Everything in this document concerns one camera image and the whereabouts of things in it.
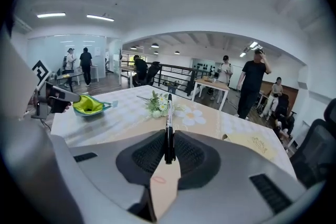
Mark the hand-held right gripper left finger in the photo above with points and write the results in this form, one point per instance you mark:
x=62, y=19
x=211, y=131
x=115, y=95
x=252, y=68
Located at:
x=110, y=178

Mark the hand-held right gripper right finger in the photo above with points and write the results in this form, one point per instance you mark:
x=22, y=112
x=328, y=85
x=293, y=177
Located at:
x=223, y=178

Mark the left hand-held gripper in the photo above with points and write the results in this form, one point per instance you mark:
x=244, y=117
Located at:
x=40, y=73

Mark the light blue pencil case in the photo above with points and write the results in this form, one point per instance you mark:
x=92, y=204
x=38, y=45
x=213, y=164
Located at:
x=90, y=106

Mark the black marker pen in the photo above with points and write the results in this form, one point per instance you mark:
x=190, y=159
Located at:
x=169, y=118

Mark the person's left hand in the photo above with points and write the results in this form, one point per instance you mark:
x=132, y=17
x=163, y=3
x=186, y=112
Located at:
x=68, y=106

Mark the checkered flower-print tablecloth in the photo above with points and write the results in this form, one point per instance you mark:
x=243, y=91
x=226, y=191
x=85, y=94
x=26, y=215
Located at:
x=126, y=118

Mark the white desk with wooden top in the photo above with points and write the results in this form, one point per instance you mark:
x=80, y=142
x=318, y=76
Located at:
x=126, y=70

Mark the long ceiling light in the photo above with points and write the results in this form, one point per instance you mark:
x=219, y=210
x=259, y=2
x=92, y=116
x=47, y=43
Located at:
x=51, y=15
x=253, y=44
x=100, y=17
x=242, y=54

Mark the artificial white flower bouquet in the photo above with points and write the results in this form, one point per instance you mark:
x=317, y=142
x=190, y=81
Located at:
x=157, y=107

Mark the white table with wooden top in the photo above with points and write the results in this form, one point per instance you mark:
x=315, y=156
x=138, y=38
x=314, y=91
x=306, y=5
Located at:
x=210, y=85

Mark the black mesh office chair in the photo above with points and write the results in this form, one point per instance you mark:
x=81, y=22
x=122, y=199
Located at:
x=315, y=147

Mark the dark recycling bin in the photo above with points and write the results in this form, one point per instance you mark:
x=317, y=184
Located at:
x=172, y=89

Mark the black metal railing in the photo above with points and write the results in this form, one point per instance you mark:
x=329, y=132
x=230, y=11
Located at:
x=178, y=73

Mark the round black pedestal table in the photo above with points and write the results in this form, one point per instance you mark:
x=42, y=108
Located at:
x=69, y=76

